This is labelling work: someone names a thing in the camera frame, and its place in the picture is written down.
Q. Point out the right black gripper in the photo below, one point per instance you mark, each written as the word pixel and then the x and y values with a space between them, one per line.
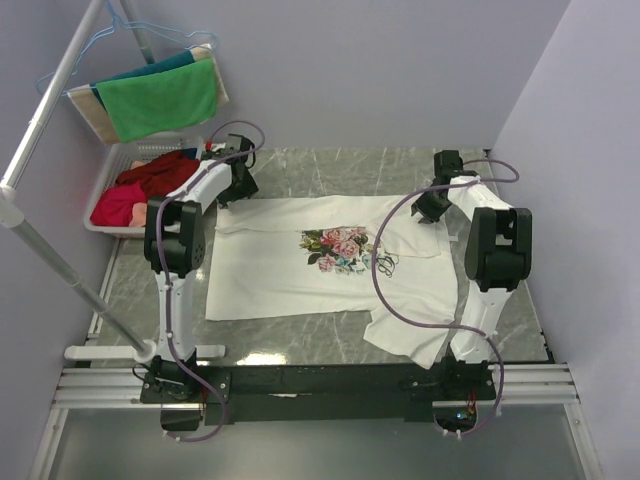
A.
pixel 421 207

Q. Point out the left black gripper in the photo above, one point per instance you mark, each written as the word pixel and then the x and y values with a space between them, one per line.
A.
pixel 248 190

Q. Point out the white floral t shirt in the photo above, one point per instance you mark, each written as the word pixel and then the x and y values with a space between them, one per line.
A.
pixel 299 256

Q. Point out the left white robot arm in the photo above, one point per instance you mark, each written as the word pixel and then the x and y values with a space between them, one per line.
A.
pixel 175 246

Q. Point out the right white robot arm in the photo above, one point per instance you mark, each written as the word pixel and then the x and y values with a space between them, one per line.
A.
pixel 498 254

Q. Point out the dark red t shirt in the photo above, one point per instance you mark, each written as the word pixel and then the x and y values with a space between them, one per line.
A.
pixel 162 175

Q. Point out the pink t shirt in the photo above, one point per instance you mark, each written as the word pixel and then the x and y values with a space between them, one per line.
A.
pixel 121 206

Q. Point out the white plastic laundry basket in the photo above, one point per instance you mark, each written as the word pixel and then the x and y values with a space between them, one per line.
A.
pixel 120 158

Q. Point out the green towel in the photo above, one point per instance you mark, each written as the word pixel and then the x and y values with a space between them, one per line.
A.
pixel 169 100

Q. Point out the teal towel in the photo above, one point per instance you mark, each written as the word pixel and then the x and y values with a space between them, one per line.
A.
pixel 150 67

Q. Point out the beige towel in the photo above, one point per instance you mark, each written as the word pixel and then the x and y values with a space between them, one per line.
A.
pixel 97 118

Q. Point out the black base beam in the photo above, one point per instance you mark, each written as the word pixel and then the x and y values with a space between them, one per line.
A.
pixel 320 392

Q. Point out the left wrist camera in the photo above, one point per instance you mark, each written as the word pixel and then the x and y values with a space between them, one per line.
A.
pixel 210 149

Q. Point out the aluminium rail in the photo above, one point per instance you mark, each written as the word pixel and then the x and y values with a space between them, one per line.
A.
pixel 116 388

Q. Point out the white clothes rack frame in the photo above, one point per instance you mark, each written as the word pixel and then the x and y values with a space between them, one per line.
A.
pixel 40 314

